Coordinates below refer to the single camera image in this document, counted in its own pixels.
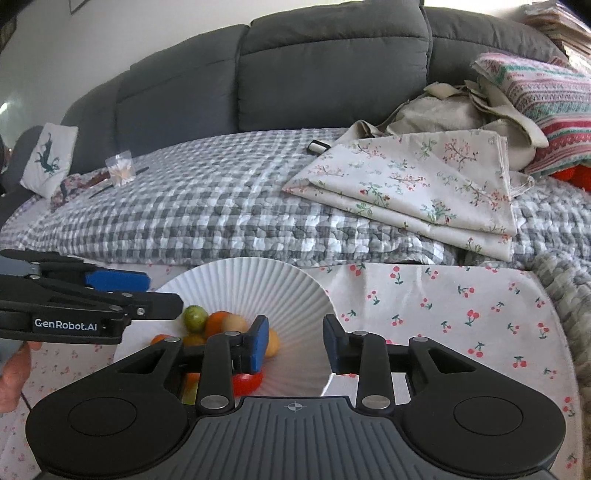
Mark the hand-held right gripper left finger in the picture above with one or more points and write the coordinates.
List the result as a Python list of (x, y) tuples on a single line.
[(259, 345)]

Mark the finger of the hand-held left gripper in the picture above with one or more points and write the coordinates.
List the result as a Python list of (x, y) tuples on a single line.
[(157, 305), (120, 280)]

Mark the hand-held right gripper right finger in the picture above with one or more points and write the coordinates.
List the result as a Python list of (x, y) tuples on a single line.
[(331, 345)]

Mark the small yellow fruit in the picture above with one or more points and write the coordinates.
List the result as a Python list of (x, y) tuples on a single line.
[(272, 344)]

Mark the small tan fruit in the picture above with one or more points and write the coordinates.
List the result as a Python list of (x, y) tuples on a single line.
[(238, 322)]

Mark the small orange mandarin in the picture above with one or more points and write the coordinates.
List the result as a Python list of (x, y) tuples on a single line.
[(161, 340)]

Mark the green tomato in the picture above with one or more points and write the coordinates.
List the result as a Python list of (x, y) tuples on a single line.
[(195, 317)]

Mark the red tomato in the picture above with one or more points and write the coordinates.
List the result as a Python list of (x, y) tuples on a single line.
[(247, 384)]

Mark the medium orange mandarin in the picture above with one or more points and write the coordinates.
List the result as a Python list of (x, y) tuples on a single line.
[(218, 324)]

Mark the white ribbed plate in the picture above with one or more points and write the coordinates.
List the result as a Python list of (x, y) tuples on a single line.
[(286, 295)]

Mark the small yellow-green fruit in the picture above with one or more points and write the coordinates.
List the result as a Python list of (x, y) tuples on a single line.
[(189, 396)]

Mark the person's left hand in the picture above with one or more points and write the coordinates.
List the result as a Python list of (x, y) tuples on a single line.
[(14, 378)]

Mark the red patterned cloth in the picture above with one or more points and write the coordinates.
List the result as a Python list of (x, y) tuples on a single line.
[(78, 182)]

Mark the grey checkered blanket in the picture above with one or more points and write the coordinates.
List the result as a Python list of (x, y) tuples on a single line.
[(207, 207)]

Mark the cherry print tablecloth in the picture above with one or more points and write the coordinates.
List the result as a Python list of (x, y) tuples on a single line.
[(438, 300)]

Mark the white cushion green print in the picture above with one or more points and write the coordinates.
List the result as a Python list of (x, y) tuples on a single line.
[(60, 138)]

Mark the folded floral cloth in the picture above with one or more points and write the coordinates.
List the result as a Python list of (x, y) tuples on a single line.
[(415, 184)]

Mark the small black white case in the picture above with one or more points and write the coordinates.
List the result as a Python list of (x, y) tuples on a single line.
[(317, 146)]

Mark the grey knitted blanket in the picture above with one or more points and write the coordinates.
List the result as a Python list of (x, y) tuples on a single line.
[(568, 281)]

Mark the beige canvas bag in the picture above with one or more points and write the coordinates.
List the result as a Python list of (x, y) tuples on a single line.
[(443, 110)]

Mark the grey sofa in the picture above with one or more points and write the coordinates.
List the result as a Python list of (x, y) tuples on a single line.
[(323, 60)]

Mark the red-orange plush toy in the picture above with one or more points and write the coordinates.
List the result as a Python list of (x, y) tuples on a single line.
[(577, 177)]

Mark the striped patterned pillow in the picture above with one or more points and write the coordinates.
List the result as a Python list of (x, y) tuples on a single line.
[(554, 101)]

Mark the stack of books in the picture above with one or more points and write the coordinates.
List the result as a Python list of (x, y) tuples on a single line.
[(568, 32)]

